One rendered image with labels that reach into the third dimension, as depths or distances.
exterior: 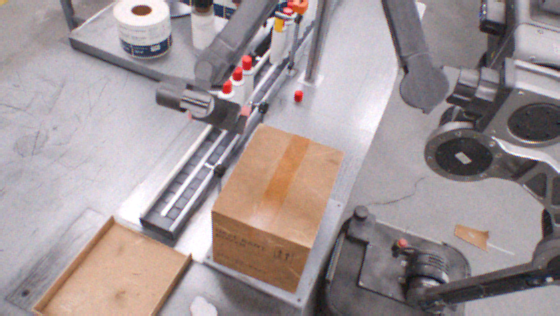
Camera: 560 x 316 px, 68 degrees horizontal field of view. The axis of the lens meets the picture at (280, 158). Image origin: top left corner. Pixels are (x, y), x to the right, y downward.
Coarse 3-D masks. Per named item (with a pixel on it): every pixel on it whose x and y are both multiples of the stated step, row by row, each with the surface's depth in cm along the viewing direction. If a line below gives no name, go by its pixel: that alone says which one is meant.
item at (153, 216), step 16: (256, 80) 158; (272, 80) 159; (256, 96) 152; (208, 144) 135; (224, 144) 136; (192, 160) 131; (208, 160) 131; (176, 176) 126; (176, 192) 122; (192, 192) 123; (160, 208) 119; (176, 208) 119; (160, 224) 115
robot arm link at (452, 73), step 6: (444, 66) 73; (450, 66) 73; (450, 72) 73; (456, 72) 73; (450, 78) 73; (456, 78) 73; (402, 84) 77; (450, 84) 74; (402, 90) 77; (450, 90) 74; (408, 102) 77; (420, 108) 80; (432, 108) 75; (426, 114) 75
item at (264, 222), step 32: (256, 160) 103; (288, 160) 104; (320, 160) 105; (224, 192) 96; (256, 192) 97; (288, 192) 97; (320, 192) 98; (224, 224) 95; (256, 224) 91; (288, 224) 92; (224, 256) 108; (256, 256) 101; (288, 256) 95; (288, 288) 108
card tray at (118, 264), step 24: (96, 240) 114; (120, 240) 116; (144, 240) 117; (72, 264) 108; (96, 264) 111; (120, 264) 112; (144, 264) 112; (168, 264) 113; (72, 288) 106; (96, 288) 107; (120, 288) 108; (144, 288) 108; (168, 288) 106; (48, 312) 102; (72, 312) 103; (96, 312) 103; (120, 312) 104; (144, 312) 104
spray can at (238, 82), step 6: (234, 72) 128; (240, 72) 129; (234, 78) 130; (240, 78) 130; (234, 84) 131; (240, 84) 131; (234, 90) 133; (240, 90) 133; (240, 96) 135; (240, 102) 137
